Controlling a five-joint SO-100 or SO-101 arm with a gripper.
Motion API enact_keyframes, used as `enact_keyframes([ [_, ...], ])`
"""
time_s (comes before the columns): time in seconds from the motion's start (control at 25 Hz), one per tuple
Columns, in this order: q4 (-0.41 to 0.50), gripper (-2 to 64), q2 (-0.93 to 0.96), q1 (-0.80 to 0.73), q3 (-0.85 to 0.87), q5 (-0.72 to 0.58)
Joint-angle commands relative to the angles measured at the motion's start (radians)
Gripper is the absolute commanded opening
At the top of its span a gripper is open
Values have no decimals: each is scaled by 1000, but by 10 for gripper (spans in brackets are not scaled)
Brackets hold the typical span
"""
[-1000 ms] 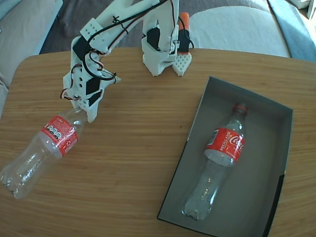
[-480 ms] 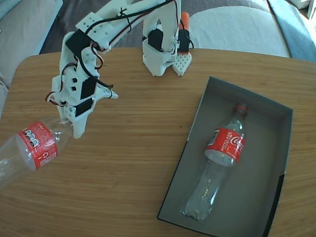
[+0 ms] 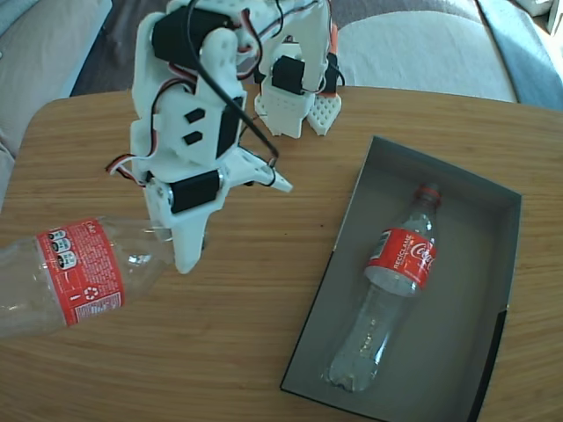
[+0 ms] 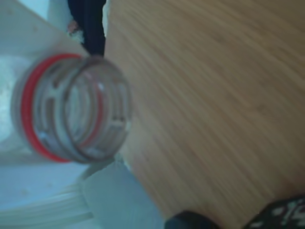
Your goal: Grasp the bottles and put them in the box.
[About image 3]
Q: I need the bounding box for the grey sofa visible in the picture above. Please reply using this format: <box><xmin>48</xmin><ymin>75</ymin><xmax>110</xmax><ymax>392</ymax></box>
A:
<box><xmin>0</xmin><ymin>0</ymin><xmax>113</xmax><ymax>207</ymax></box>

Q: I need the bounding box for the clear bottle red logo label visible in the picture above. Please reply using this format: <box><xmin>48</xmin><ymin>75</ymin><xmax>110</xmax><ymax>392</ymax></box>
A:
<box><xmin>323</xmin><ymin>183</ymin><xmax>442</xmax><ymax>393</ymax></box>

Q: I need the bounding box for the grey cardboard box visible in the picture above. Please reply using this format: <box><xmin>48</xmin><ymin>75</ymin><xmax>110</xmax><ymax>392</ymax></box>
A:
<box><xmin>280</xmin><ymin>135</ymin><xmax>523</xmax><ymax>422</ymax></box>

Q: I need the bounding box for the blue grey blanket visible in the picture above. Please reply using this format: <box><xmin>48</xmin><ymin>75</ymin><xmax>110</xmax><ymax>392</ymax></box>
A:
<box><xmin>477</xmin><ymin>0</ymin><xmax>563</xmax><ymax>111</ymax></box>

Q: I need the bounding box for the orange black table clamp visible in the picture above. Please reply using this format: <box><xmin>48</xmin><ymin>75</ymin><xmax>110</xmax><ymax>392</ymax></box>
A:
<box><xmin>318</xmin><ymin>21</ymin><xmax>345</xmax><ymax>98</ymax></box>

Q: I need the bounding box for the pale grey upholstered seat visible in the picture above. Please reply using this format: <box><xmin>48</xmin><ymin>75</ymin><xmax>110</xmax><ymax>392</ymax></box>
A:
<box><xmin>338</xmin><ymin>0</ymin><xmax>518</xmax><ymax>105</ymax></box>

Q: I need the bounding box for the flat white camera mount plate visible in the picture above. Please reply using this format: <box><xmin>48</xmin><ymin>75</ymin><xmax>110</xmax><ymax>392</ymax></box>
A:
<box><xmin>222</xmin><ymin>147</ymin><xmax>295</xmax><ymax>193</ymax></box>

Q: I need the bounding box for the dark grey rug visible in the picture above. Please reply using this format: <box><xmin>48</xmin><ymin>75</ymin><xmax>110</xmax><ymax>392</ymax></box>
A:
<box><xmin>69</xmin><ymin>0</ymin><xmax>172</xmax><ymax>98</ymax></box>

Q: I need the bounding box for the clear bottle red text label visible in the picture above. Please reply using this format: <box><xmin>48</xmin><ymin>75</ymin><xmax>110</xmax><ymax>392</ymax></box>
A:
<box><xmin>0</xmin><ymin>214</ymin><xmax>208</xmax><ymax>340</ymax></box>

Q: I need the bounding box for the teal cushion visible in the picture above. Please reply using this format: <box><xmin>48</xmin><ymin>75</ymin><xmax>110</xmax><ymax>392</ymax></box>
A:
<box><xmin>0</xmin><ymin>0</ymin><xmax>40</xmax><ymax>39</ymax></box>

